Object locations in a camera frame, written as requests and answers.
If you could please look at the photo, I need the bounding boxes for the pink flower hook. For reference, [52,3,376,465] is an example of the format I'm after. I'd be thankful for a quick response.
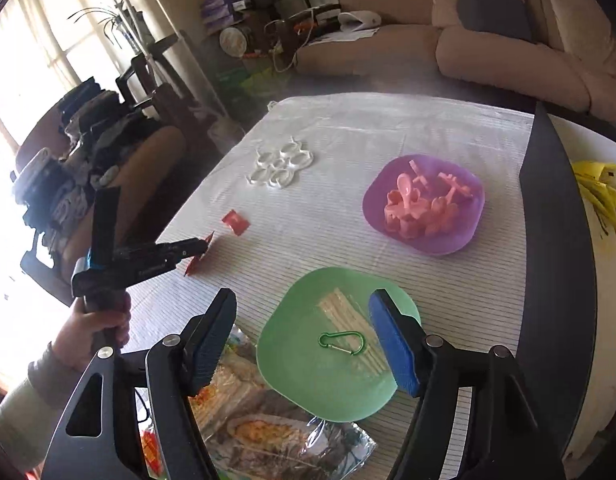
[408,159,432,187]
[437,172,474,202]
[395,210,435,241]
[384,174,425,233]
[428,195,462,236]

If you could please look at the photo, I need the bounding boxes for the stack of purple boxes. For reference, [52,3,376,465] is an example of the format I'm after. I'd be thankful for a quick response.
[200,0,249,29]

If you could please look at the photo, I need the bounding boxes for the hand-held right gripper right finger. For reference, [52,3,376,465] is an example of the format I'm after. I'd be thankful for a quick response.
[368,287,569,480]

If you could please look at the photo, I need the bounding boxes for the potted plant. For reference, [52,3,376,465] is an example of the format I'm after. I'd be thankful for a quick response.
[68,5,141,58]

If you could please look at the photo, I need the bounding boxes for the purple plate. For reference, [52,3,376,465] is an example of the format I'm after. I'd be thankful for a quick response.
[363,154,485,257]

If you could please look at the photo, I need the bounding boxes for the black flat panel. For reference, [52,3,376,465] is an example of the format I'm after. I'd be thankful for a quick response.
[519,101,598,480]

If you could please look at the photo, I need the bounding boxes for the green plate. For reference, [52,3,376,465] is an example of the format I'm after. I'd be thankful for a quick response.
[256,266,422,422]

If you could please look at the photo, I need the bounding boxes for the white plastic ring holder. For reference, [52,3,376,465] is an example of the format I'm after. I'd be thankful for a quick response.
[246,136,316,190]

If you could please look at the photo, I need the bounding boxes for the pile of clothes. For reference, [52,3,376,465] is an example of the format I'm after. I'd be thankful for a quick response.
[10,77,151,261]

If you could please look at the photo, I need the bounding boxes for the beige sofa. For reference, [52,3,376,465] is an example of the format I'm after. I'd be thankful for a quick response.
[295,0,616,118]

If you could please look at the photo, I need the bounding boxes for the yellow snack packet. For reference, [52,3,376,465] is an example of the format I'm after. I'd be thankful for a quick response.
[583,185,616,238]
[572,160,616,202]

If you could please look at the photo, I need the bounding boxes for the bright green bag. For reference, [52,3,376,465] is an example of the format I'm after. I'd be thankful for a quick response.
[238,67,285,99]

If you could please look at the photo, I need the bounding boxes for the person's left hand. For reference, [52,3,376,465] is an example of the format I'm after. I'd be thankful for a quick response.
[52,292,133,373]

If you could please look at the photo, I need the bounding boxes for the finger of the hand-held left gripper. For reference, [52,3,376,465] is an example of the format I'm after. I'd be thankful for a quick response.
[132,252,202,278]
[118,238,209,262]

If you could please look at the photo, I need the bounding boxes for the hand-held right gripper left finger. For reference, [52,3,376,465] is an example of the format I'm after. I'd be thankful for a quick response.
[40,287,239,480]

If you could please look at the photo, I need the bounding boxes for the small red candy packet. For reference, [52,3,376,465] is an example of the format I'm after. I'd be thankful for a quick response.
[222,208,251,236]

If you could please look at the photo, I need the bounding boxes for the clear packet of wooden sticks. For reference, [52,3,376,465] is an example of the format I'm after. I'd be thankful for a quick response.
[318,287,389,376]

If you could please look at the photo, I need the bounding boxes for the clear bag of snacks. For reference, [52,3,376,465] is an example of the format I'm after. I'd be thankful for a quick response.
[138,325,379,480]

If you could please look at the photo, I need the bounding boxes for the person's left forearm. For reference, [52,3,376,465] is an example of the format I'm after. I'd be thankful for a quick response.
[0,342,96,456]

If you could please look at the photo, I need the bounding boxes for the red ketchup packet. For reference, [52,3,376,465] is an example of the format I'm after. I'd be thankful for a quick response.
[185,231,216,277]

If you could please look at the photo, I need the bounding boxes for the dark grey cushion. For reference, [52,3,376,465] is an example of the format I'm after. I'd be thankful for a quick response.
[457,0,534,41]

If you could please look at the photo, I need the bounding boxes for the green carabiner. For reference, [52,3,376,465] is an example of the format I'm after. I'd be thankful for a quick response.
[318,331,367,357]

